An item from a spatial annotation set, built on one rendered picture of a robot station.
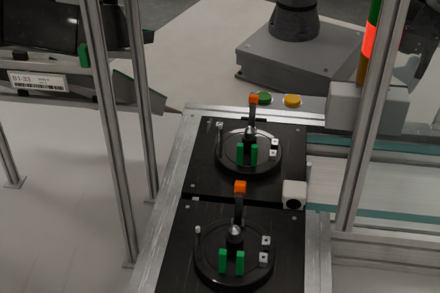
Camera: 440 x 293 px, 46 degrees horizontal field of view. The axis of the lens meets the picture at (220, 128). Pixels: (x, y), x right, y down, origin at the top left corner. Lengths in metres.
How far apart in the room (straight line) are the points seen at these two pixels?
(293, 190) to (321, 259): 0.14
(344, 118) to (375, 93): 0.08
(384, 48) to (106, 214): 0.68
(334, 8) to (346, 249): 2.99
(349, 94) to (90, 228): 0.60
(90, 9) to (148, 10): 3.10
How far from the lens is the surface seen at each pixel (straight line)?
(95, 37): 0.72
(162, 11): 3.78
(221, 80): 1.50
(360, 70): 0.80
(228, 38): 1.70
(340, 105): 0.83
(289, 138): 1.14
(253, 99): 1.08
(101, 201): 1.17
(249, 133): 1.03
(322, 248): 0.96
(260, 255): 0.88
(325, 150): 1.19
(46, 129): 1.40
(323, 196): 1.10
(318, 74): 1.37
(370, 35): 0.76
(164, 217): 1.00
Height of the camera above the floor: 1.71
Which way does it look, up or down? 40 degrees down
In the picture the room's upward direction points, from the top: straight up
